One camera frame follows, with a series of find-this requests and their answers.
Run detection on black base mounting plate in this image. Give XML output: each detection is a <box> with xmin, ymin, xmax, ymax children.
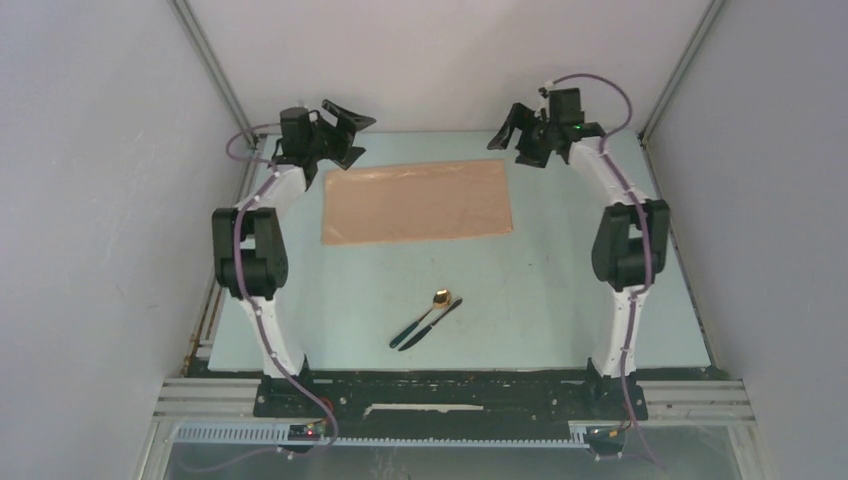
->
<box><xmin>253</xmin><ymin>369</ymin><xmax>648</xmax><ymax>421</ymax></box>

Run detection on left side aluminium rail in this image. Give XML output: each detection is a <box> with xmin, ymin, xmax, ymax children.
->
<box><xmin>185</xmin><ymin>164</ymin><xmax>256</xmax><ymax>364</ymax></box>

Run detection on left aluminium corner post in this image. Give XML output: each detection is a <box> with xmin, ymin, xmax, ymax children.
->
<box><xmin>167</xmin><ymin>0</ymin><xmax>251</xmax><ymax>131</ymax></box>

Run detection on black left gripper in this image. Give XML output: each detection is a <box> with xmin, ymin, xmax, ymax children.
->
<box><xmin>306</xmin><ymin>102</ymin><xmax>376</xmax><ymax>171</ymax></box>

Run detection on gold spoon dark handle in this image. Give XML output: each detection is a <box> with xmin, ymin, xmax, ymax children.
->
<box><xmin>389</xmin><ymin>289</ymin><xmax>453</xmax><ymax>349</ymax></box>

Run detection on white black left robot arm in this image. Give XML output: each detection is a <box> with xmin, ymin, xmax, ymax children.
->
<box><xmin>211</xmin><ymin>99</ymin><xmax>376</xmax><ymax>378</ymax></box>

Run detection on aluminium corner post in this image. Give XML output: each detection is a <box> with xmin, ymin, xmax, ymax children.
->
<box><xmin>167</xmin><ymin>0</ymin><xmax>251</xmax><ymax>131</ymax></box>
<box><xmin>640</xmin><ymin>0</ymin><xmax>729</xmax><ymax>142</ymax></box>

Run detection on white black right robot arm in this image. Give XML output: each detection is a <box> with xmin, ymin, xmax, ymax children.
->
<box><xmin>487</xmin><ymin>88</ymin><xmax>670</xmax><ymax>378</ymax></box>

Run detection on peach satin napkin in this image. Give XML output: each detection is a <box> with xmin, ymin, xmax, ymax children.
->
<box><xmin>321</xmin><ymin>159</ymin><xmax>513</xmax><ymax>246</ymax></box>

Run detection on grey slotted cable duct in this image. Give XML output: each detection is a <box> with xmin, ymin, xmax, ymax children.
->
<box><xmin>171</xmin><ymin>422</ymin><xmax>589</xmax><ymax>449</ymax></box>

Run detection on aluminium front frame rail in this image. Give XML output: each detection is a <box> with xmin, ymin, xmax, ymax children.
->
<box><xmin>154</xmin><ymin>378</ymin><xmax>756</xmax><ymax>426</ymax></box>

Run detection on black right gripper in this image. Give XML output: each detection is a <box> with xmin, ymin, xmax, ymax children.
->
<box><xmin>487</xmin><ymin>104</ymin><xmax>557</xmax><ymax>170</ymax></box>

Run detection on right aluminium corner post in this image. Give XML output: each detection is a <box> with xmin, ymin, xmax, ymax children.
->
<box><xmin>640</xmin><ymin>0</ymin><xmax>729</xmax><ymax>142</ymax></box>

